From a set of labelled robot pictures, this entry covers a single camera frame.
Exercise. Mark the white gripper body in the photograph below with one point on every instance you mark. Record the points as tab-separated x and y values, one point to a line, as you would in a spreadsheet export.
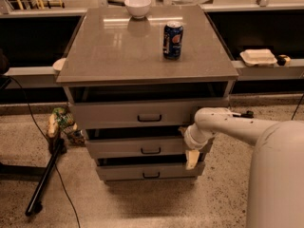
191	140

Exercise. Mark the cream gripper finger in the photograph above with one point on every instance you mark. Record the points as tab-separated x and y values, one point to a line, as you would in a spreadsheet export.
192	157

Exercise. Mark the grey drawer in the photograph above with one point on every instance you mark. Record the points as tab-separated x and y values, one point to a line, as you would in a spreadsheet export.
140	113
148	172
136	147

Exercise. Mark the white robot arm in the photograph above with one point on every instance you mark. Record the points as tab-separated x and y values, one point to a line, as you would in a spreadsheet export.
276	182

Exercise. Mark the grey bottom drawer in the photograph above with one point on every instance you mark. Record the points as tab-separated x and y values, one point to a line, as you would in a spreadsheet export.
148	172

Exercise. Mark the grey top drawer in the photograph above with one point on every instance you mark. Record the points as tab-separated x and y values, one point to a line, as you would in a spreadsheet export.
140	113

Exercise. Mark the grey drawer cabinet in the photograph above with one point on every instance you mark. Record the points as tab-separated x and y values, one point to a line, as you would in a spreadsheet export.
115	58

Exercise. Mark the white foam takeout container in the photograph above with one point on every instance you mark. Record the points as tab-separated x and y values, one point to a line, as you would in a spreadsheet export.
258	57

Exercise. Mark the blue soda can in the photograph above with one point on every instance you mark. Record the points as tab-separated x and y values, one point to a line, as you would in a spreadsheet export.
172	38

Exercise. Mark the small yellow black object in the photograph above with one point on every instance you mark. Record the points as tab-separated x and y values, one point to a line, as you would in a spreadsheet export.
283	60

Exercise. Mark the colourful snack bag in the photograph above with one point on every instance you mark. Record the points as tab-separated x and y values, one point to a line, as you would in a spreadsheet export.
62	121

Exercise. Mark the black metal stand leg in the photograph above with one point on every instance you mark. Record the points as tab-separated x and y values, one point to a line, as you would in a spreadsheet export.
35	205

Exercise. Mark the white bowl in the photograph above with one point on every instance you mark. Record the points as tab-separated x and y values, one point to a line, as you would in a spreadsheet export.
137	8

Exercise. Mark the small white plate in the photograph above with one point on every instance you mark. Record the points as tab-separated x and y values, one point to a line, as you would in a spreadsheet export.
58	65

